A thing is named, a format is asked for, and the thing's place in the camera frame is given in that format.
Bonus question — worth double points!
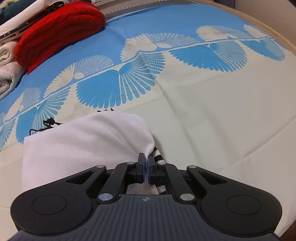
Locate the black white striped hoodie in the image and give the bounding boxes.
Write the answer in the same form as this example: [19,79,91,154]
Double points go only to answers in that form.
[22,111,165,191]

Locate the white folded clothes stack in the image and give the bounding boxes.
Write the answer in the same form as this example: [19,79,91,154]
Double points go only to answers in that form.
[1,1,72,44]

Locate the blue cream patterned bedsheet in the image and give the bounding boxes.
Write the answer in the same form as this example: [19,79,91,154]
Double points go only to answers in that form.
[1,1,295,240]

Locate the beige folded blanket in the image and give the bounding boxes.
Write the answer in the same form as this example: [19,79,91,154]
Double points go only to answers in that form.
[0,41,25,99]

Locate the red folded knit garment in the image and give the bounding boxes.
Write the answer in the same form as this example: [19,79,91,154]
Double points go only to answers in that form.
[14,1,106,74]

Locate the teal shark plush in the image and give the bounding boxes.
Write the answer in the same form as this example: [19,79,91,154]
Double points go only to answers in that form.
[1,1,44,25]

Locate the wooden bed frame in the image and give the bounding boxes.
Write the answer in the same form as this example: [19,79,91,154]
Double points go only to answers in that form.
[192,0,295,55]

